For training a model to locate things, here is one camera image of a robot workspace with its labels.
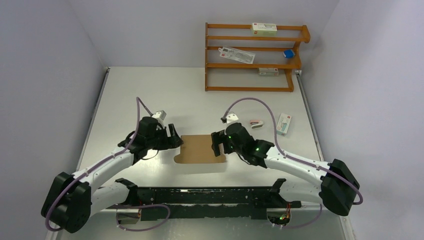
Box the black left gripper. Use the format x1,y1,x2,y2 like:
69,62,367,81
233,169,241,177
146,123,183,150

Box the brown cardboard box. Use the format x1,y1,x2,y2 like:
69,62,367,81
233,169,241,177
173,134,226,164

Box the orange wooden shelf rack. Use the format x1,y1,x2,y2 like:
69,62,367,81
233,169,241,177
204,23,311,92

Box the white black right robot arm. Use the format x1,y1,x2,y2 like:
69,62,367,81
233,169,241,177
211,122,360,216

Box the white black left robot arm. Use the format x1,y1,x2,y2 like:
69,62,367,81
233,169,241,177
41,116,184,233

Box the white flat box bottom shelf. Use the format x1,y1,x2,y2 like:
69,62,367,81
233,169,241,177
258,68,279,77

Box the white green box top shelf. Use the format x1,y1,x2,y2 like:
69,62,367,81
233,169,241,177
250,22,278,37

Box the clear plastic packet on shelf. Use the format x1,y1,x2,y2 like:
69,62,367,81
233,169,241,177
218,46,256,64

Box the blue small object on shelf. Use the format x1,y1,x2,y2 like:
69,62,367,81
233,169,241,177
283,49,296,59

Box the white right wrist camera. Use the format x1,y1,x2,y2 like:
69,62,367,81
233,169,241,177
221,112,240,125

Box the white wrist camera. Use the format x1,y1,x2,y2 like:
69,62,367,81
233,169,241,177
221,112,240,125
151,110,167,127

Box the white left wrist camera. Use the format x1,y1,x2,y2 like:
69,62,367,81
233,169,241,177
151,110,167,127

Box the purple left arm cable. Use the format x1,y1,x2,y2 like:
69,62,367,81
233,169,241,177
44,96,171,233

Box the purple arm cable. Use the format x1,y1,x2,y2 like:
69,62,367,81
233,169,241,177
220,97,364,230
44,96,171,233

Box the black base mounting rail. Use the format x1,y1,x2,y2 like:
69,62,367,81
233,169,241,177
108,178,302,221

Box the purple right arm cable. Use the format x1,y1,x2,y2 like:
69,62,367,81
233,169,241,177
220,97,364,230

